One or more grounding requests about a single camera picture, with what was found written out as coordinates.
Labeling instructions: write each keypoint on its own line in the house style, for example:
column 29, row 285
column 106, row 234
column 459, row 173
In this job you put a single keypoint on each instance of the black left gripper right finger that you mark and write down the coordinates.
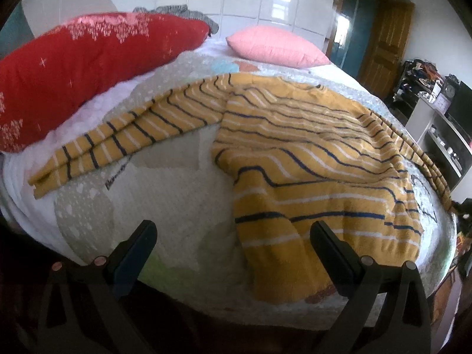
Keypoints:
column 387, row 309

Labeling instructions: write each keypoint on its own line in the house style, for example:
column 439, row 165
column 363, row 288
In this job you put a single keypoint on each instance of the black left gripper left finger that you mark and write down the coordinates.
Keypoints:
column 83, row 310

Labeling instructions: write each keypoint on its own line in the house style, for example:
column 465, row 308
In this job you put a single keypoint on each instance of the yellow striped knit sweater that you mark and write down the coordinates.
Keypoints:
column 297, row 154

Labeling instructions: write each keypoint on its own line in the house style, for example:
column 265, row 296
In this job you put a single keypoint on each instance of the white shelf unit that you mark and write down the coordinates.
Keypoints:
column 442, row 141

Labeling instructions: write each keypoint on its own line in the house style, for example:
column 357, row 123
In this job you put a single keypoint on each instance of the black television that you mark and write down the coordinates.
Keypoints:
column 460, row 110

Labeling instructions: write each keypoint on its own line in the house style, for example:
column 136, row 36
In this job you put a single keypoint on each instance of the red floral pillow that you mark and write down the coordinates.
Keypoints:
column 46, row 81

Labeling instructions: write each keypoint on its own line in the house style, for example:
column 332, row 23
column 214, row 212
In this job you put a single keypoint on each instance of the pink pillow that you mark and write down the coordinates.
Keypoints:
column 276, row 46

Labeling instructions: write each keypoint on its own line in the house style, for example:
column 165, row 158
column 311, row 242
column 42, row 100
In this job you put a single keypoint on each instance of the brown wooden door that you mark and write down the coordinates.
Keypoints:
column 386, row 47

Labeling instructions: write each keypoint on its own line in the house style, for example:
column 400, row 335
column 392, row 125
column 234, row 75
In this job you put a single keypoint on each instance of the teal cushion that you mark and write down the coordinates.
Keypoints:
column 15, row 33

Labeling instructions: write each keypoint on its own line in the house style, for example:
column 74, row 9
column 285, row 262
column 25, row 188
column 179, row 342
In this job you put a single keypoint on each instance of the white round headboard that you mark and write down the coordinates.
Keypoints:
column 44, row 15

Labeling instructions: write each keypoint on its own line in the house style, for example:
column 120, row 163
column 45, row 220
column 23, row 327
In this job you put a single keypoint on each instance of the grey knit garment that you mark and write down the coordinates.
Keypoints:
column 182, row 11

